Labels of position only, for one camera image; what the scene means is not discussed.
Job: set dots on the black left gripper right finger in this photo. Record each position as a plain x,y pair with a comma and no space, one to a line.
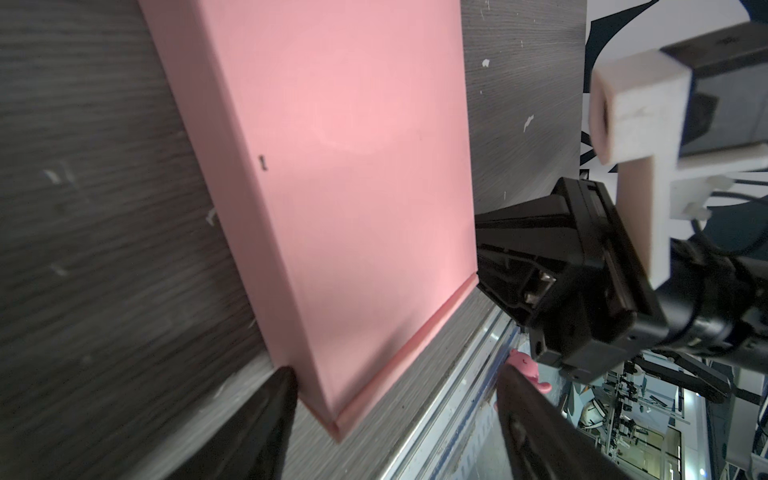
539,442

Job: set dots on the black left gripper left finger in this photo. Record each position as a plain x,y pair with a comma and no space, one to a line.
254,442

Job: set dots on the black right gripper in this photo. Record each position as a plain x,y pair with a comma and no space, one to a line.
579,286

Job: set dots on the pink cardboard box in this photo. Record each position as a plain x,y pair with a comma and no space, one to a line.
333,138

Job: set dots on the small pink toy figure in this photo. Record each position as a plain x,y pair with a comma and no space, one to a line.
524,363

